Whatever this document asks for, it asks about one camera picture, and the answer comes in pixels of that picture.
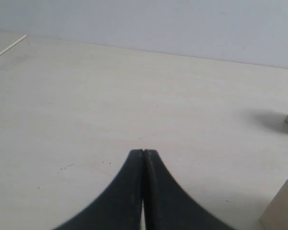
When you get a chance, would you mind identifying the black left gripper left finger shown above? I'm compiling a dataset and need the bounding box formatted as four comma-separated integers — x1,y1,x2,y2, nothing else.
56,149,144,230

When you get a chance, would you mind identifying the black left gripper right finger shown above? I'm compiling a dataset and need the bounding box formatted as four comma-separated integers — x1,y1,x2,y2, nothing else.
143,149,233,230

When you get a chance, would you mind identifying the large wooden cube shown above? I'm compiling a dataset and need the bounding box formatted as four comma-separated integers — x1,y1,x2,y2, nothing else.
260,179,288,230

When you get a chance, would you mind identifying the white tape strip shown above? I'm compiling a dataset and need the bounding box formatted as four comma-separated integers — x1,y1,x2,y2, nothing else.
0,35,27,56

